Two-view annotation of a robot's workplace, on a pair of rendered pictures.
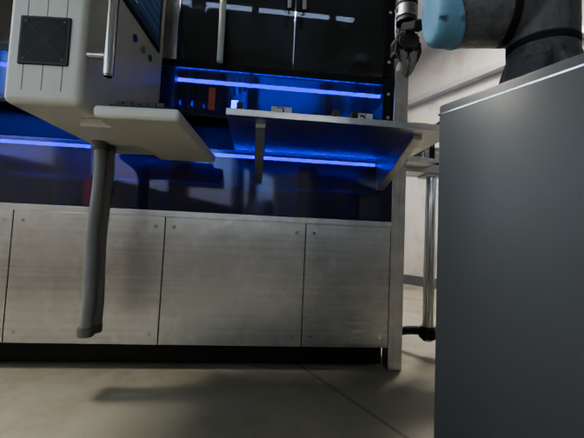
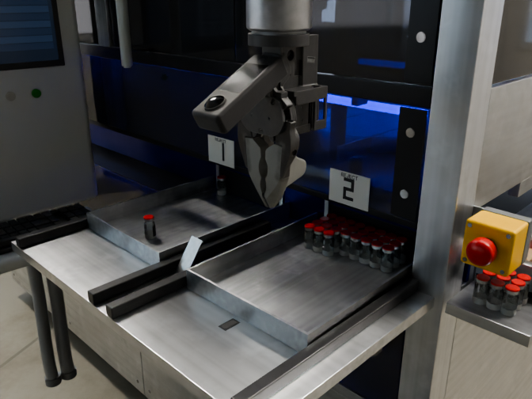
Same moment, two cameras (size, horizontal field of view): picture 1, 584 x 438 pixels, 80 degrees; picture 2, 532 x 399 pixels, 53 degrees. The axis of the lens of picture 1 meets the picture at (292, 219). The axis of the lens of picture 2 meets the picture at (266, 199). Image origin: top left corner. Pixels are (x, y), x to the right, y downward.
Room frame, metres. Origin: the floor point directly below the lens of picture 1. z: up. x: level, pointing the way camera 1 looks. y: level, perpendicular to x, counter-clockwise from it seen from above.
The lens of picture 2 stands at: (0.76, -0.86, 1.34)
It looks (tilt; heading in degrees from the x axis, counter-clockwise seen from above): 21 degrees down; 50
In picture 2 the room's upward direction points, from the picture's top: straight up
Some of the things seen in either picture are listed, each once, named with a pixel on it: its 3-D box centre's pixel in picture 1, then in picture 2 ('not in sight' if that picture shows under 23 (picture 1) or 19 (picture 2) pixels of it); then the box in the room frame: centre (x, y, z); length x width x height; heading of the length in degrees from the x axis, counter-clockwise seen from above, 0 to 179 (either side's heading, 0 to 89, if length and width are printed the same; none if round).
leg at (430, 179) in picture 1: (428, 256); not in sight; (1.64, -0.65, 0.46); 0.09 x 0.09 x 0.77; 6
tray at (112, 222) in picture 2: not in sight; (191, 214); (1.31, 0.05, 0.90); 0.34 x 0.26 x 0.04; 6
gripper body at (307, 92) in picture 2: (405, 37); (282, 85); (1.19, -0.37, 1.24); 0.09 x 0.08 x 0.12; 6
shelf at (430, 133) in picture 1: (328, 142); (218, 264); (1.25, -0.12, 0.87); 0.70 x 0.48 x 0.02; 96
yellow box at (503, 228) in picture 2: not in sight; (495, 241); (1.48, -0.52, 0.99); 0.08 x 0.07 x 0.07; 6
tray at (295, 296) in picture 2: not in sight; (312, 269); (1.34, -0.28, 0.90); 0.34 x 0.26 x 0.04; 6
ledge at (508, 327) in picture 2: (414, 163); (503, 305); (1.52, -0.53, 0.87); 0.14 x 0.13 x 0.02; 6
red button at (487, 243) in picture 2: not in sight; (482, 250); (1.44, -0.53, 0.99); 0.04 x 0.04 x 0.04; 6
